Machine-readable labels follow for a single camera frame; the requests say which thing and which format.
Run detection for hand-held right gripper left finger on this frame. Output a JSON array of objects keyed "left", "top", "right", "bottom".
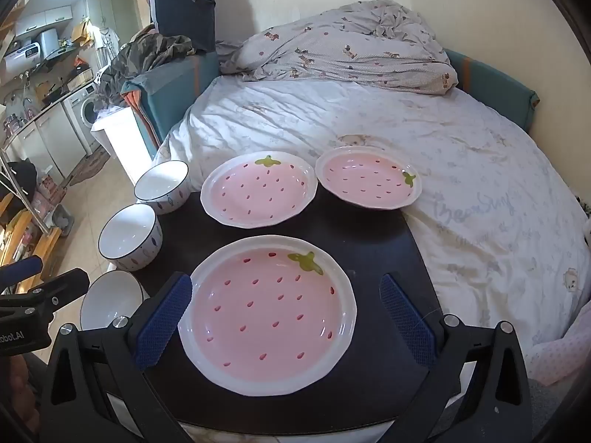
[{"left": 37, "top": 271, "right": 193, "bottom": 443}]

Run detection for pink dotted cloth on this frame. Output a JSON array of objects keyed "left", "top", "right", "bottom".
[{"left": 526, "top": 305, "right": 591, "bottom": 386}]

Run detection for white fish print bowl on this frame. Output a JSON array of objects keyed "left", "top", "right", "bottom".
[
  {"left": 98, "top": 203, "right": 163, "bottom": 272},
  {"left": 79, "top": 270, "right": 146, "bottom": 332},
  {"left": 134, "top": 161, "right": 190, "bottom": 215}
]

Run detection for white kitchen base cabinets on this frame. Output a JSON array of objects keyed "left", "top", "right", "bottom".
[{"left": 2, "top": 102, "right": 88, "bottom": 185}]

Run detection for grey bear print quilt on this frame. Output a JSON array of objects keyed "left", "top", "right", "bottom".
[{"left": 216, "top": 0, "right": 459, "bottom": 95}]

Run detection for white nightstand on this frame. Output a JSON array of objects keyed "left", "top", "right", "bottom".
[{"left": 90, "top": 106, "right": 155, "bottom": 185}]

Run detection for black cloth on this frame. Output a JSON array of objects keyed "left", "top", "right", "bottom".
[{"left": 0, "top": 159, "right": 38, "bottom": 199}]

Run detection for white printed bedsheet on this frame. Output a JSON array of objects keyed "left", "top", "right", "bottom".
[{"left": 152, "top": 74, "right": 591, "bottom": 370}]

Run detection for white washing machine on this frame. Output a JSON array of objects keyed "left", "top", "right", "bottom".
[{"left": 62, "top": 84, "right": 100, "bottom": 153}]

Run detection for teal bed frame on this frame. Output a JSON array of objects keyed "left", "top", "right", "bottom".
[{"left": 121, "top": 48, "right": 540, "bottom": 158}]

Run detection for medium pink strawberry plate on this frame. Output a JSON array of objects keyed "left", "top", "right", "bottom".
[{"left": 200, "top": 151, "right": 319, "bottom": 229}]

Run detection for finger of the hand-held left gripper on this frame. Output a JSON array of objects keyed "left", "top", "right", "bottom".
[
  {"left": 28, "top": 268, "right": 90, "bottom": 315},
  {"left": 0, "top": 257, "right": 43, "bottom": 293}
]

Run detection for metal rack pole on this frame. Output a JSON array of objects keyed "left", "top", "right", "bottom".
[{"left": 0, "top": 148, "right": 51, "bottom": 236}]

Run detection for pink printed box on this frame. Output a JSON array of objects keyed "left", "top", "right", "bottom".
[{"left": 30, "top": 173, "right": 65, "bottom": 204}]

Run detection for grey plastic box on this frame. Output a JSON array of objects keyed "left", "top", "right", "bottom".
[{"left": 48, "top": 203, "right": 77, "bottom": 236}]

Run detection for white water heater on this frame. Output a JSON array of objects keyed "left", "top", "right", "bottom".
[{"left": 2, "top": 41, "right": 47, "bottom": 77}]

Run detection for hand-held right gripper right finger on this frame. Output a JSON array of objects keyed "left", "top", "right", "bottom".
[{"left": 379, "top": 272, "right": 550, "bottom": 443}]

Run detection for dark round tray table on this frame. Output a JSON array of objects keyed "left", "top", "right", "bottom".
[{"left": 124, "top": 185, "right": 455, "bottom": 437}]

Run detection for small pink strawberry plate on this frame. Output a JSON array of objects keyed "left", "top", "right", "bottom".
[{"left": 315, "top": 146, "right": 422, "bottom": 210}]

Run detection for white hanging shirt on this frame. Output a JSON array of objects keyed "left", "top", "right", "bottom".
[{"left": 95, "top": 28, "right": 121, "bottom": 63}]

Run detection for silver range hood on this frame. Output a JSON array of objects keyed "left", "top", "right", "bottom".
[{"left": 34, "top": 28, "right": 61, "bottom": 54}]

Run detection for grey trousers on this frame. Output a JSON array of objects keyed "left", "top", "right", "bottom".
[{"left": 526, "top": 376, "right": 583, "bottom": 443}]

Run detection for large pink strawberry plate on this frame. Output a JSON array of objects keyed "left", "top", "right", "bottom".
[{"left": 178, "top": 235, "right": 358, "bottom": 396}]

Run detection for white wall cabinets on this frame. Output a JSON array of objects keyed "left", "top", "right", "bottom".
[{"left": 14, "top": 4, "right": 75, "bottom": 38}]

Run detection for dark hanging garment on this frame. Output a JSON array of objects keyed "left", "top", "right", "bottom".
[{"left": 143, "top": 0, "right": 217, "bottom": 54}]

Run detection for wooden shelf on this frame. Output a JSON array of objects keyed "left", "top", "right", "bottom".
[{"left": 0, "top": 189, "right": 63, "bottom": 296}]

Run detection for camouflage jacket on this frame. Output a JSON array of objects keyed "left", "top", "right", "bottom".
[{"left": 95, "top": 32, "right": 197, "bottom": 111}]

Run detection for brown patterned rug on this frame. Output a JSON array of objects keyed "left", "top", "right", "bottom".
[{"left": 69, "top": 148, "right": 112, "bottom": 188}]

